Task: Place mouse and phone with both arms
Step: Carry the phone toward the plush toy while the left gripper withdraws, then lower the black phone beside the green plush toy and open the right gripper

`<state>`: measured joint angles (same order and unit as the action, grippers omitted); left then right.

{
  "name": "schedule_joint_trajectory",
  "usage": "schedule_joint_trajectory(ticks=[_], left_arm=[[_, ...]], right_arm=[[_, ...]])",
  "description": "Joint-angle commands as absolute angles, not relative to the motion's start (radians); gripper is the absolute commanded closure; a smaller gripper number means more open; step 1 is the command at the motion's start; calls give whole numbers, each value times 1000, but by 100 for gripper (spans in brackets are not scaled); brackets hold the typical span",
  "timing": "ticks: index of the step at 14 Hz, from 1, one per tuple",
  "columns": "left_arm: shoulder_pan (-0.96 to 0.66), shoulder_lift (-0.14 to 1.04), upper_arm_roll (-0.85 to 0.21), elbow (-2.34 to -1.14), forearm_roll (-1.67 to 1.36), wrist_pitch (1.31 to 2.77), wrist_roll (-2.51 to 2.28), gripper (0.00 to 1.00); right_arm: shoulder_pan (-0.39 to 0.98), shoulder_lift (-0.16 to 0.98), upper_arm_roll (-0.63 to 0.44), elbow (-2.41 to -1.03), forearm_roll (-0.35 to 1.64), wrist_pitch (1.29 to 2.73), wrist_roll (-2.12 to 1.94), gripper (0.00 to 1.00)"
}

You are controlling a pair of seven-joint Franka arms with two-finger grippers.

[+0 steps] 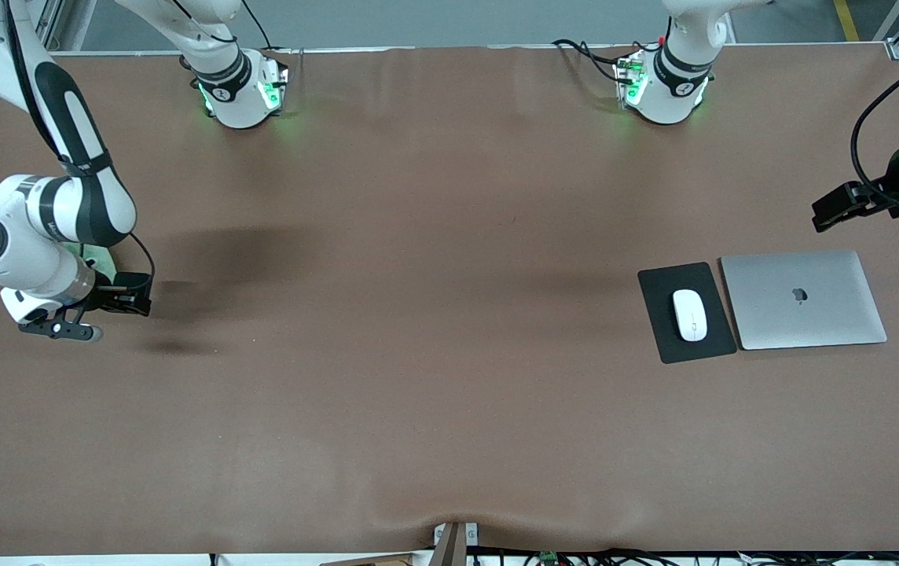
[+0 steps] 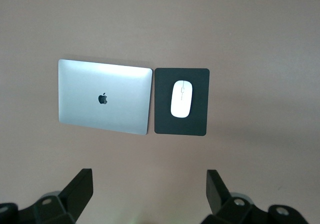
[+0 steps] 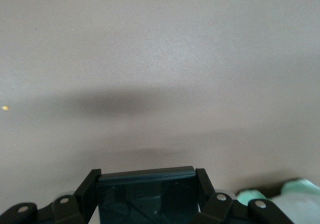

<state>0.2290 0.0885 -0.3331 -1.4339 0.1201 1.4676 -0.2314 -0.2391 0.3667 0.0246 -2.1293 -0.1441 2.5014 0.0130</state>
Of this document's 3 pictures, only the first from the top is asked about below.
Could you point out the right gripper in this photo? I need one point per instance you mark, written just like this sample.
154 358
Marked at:
110 289

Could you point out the white computer mouse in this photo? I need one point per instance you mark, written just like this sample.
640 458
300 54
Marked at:
689 314

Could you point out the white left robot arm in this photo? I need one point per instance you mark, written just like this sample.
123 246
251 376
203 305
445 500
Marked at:
665 102

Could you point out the black mouse pad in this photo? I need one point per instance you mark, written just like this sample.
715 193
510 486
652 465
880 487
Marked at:
654 299

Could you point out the green dinosaur plush toy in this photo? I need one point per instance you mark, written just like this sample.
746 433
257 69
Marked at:
100 259

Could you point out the silver laptop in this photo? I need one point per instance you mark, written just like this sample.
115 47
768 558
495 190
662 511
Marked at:
803 299

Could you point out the brown table cover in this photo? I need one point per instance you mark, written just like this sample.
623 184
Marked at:
449 432

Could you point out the brown camera mount bracket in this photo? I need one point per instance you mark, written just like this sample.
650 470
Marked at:
453 546

